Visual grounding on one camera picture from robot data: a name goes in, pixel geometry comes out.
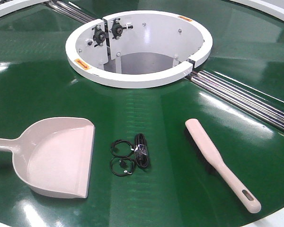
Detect right black bearing mount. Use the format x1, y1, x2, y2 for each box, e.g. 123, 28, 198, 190
110, 18, 133, 40

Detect black bearing mount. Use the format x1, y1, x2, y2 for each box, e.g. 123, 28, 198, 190
110, 18, 133, 40
93, 25, 106, 46

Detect thick black cable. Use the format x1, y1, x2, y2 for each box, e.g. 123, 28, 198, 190
133, 133, 150, 169

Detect steel rollers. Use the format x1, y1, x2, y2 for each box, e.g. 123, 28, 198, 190
185, 70, 284, 132
45, 0, 95, 24

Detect steel rollers top left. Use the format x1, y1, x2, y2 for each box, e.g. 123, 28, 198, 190
45, 0, 95, 24

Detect thin black cable with connector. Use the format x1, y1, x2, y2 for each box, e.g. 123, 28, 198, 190
110, 157, 136, 177

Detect pink hand brush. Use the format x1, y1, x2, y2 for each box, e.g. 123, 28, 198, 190
185, 119, 262, 213

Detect white inner conveyor ring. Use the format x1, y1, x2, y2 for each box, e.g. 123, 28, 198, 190
65, 9, 213, 89

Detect white outer rim left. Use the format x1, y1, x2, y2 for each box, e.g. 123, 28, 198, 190
0, 0, 46, 17

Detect white outer rim right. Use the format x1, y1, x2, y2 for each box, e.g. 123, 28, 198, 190
231, 0, 284, 22

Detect left black bearing mount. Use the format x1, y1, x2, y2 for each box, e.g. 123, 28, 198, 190
93, 25, 106, 46

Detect steel rollers right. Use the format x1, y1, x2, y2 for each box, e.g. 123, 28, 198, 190
185, 70, 284, 132

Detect white rim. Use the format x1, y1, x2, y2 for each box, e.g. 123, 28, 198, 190
231, 0, 284, 22
0, 0, 46, 17

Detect pink plastic dustpan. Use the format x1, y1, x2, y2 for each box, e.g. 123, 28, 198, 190
0, 117, 95, 199

